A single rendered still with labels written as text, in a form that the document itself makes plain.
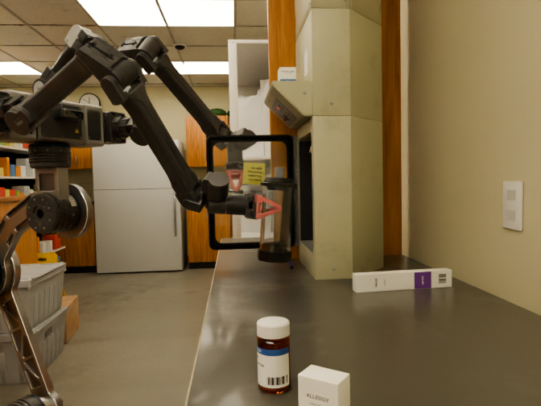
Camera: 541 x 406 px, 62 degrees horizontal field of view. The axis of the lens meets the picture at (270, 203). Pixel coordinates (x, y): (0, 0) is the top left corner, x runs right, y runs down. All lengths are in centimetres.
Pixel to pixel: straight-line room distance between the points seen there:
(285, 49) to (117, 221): 495
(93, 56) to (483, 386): 100
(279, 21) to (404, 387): 135
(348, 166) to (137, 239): 521
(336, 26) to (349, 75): 14
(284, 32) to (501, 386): 135
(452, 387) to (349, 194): 72
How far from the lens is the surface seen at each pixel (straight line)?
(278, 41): 172
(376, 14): 154
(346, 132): 131
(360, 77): 139
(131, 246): 636
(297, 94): 130
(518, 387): 75
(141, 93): 117
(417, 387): 70
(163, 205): 623
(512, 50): 125
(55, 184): 172
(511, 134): 122
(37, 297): 327
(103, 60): 115
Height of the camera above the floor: 123
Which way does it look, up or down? 3 degrees down
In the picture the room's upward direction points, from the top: 1 degrees counter-clockwise
